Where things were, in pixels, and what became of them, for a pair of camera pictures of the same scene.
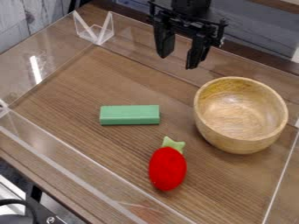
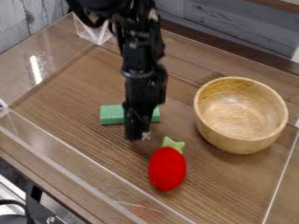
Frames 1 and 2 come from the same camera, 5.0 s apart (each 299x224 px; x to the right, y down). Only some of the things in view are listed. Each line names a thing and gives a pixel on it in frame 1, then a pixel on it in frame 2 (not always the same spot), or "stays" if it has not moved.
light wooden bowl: [241, 115] stays
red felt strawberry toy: [167, 166] stays
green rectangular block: [130, 115] stays
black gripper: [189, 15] to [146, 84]
